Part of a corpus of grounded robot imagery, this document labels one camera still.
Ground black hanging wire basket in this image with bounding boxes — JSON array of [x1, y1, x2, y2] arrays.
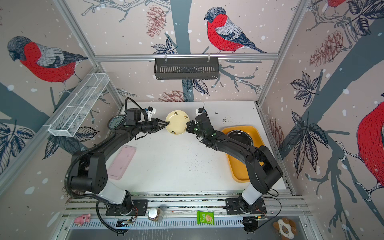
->
[[154, 58, 220, 80]]

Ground brown white flower toy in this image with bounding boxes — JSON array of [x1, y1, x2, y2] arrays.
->
[[273, 218, 298, 240]]

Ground yellow small plate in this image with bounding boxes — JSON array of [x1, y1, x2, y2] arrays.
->
[[166, 110, 190, 135]]

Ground yellow plastic bin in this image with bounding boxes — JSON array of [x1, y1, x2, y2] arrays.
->
[[221, 125, 268, 184]]

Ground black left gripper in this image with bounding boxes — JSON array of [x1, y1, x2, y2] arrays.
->
[[136, 118, 168, 134]]

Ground green snack packet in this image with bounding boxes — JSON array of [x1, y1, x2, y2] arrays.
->
[[197, 211, 215, 225]]

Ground pink pig toy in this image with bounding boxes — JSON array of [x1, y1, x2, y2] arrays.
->
[[74, 214, 91, 227]]

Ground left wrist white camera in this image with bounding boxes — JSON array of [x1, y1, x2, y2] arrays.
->
[[145, 107, 156, 121]]

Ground small teal patterned plate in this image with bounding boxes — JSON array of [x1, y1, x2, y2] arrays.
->
[[108, 115, 126, 131]]

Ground pink rectangular tray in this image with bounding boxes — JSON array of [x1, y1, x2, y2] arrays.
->
[[108, 146, 136, 180]]

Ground black small plate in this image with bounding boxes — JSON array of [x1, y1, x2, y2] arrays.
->
[[227, 130, 254, 146]]

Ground small glass jar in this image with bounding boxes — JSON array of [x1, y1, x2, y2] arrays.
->
[[148, 208, 164, 223]]

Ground white wire mesh shelf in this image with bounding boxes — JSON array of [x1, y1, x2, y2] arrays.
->
[[48, 73, 110, 137]]

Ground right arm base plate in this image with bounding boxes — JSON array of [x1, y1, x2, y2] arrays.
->
[[224, 198, 267, 215]]

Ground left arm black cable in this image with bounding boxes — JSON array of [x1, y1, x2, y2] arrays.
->
[[65, 97, 151, 235]]

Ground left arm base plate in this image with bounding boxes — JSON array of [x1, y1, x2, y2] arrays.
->
[[106, 200, 148, 217]]

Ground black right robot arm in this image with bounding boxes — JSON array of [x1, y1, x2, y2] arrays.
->
[[186, 113, 283, 214]]

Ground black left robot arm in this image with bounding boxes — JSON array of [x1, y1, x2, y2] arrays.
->
[[64, 108, 168, 215]]

